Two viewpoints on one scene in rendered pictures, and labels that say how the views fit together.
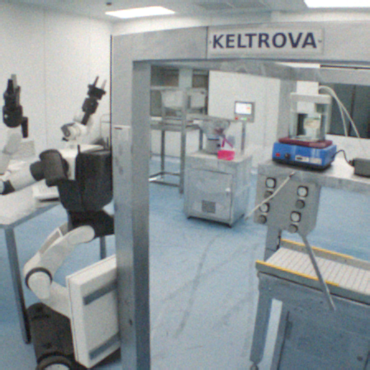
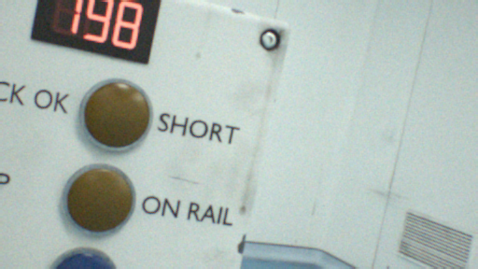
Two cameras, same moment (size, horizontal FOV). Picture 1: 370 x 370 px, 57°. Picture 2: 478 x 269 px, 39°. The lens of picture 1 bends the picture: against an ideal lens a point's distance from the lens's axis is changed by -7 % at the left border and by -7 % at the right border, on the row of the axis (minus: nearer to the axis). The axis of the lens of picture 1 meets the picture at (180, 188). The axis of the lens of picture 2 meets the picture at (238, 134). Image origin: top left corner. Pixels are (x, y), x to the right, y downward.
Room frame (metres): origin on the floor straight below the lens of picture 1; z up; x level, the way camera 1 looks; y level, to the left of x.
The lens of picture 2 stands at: (0.98, 0.43, 1.05)
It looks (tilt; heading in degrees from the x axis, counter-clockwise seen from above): 3 degrees down; 215
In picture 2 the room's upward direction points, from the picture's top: 12 degrees clockwise
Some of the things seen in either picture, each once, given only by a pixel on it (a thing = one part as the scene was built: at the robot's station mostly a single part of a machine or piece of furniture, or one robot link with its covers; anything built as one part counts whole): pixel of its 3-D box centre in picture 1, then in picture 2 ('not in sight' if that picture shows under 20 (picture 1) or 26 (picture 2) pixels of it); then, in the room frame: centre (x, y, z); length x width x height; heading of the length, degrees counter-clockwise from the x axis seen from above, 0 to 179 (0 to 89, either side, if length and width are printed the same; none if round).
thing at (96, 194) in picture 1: (86, 174); not in sight; (1.73, 0.47, 1.08); 0.34 x 0.30 x 0.36; 162
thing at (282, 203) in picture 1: (286, 200); not in sight; (1.25, -0.40, 1.13); 0.22 x 0.11 x 0.20; 54
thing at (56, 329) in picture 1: (85, 320); not in sight; (1.72, 0.54, 0.19); 0.64 x 0.52 x 0.33; 118
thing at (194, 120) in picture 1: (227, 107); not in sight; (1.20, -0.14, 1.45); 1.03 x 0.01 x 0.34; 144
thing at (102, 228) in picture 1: (94, 221); not in sight; (1.77, 0.45, 0.81); 0.28 x 0.13 x 0.18; 118
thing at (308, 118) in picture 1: (308, 114); not in sight; (1.31, -0.47, 1.44); 0.15 x 0.15 x 0.19
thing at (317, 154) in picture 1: (304, 151); not in sight; (1.31, -0.46, 1.30); 0.21 x 0.20 x 0.09; 144
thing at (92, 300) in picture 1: (102, 311); (42, 262); (0.77, 0.19, 0.96); 0.17 x 0.06 x 0.26; 144
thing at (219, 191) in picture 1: (217, 187); not in sight; (4.07, -0.44, 0.38); 0.63 x 0.57 x 0.76; 62
